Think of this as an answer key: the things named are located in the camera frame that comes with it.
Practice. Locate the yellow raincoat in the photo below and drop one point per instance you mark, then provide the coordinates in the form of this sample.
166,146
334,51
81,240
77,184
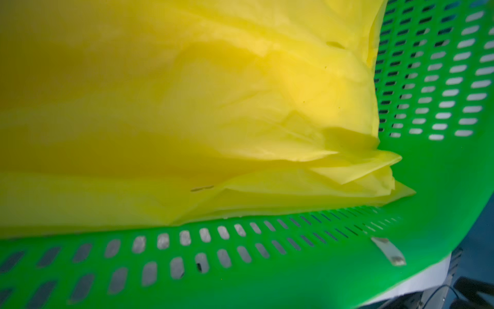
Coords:
124,114

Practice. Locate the green plastic basket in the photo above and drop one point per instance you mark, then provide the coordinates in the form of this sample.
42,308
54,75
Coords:
434,80

